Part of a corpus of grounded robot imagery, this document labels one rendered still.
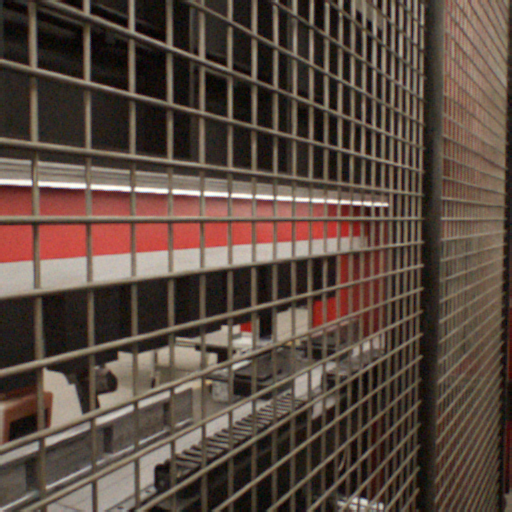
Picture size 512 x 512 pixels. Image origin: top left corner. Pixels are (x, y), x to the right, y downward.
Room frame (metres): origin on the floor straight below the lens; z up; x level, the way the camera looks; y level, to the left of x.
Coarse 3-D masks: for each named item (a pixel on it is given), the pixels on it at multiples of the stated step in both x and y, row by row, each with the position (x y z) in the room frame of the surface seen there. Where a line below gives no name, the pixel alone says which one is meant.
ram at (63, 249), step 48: (0, 192) 1.02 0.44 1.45; (48, 192) 1.10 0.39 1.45; (96, 192) 1.21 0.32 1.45; (144, 192) 1.34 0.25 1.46; (0, 240) 1.01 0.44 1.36; (48, 240) 1.10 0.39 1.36; (96, 240) 1.21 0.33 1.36; (144, 240) 1.34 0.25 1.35; (192, 240) 1.49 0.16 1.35; (240, 240) 1.69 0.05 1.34; (288, 240) 1.95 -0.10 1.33; (336, 240) 2.30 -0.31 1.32; (0, 288) 1.01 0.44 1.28
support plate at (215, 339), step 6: (210, 336) 2.00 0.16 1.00; (216, 336) 2.00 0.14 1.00; (222, 336) 2.01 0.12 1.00; (246, 336) 2.00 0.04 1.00; (186, 342) 1.93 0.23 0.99; (192, 342) 1.92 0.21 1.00; (198, 342) 1.91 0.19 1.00; (210, 342) 1.91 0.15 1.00; (216, 342) 1.91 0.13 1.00; (222, 342) 1.91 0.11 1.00; (222, 348) 1.86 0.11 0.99; (234, 348) 1.84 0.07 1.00; (240, 348) 1.83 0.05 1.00
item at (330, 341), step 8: (288, 344) 1.85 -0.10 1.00; (312, 344) 1.75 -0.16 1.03; (320, 344) 1.74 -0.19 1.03; (328, 344) 1.72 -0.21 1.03; (344, 344) 1.77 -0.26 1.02; (352, 344) 1.79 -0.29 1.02; (304, 352) 1.75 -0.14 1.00; (312, 352) 1.74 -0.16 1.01; (320, 352) 1.72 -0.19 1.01; (328, 352) 1.71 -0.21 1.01; (352, 352) 1.79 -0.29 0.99
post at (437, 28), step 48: (432, 0) 0.64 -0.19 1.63; (432, 48) 0.64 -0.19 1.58; (432, 96) 0.64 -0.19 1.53; (432, 144) 0.64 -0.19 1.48; (432, 192) 0.64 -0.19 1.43; (432, 240) 0.64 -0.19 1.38; (432, 288) 0.65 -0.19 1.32; (432, 336) 0.65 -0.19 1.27; (432, 384) 0.66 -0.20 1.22; (384, 432) 0.66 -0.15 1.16; (432, 432) 0.66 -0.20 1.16; (384, 480) 0.66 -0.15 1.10; (432, 480) 0.67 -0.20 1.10
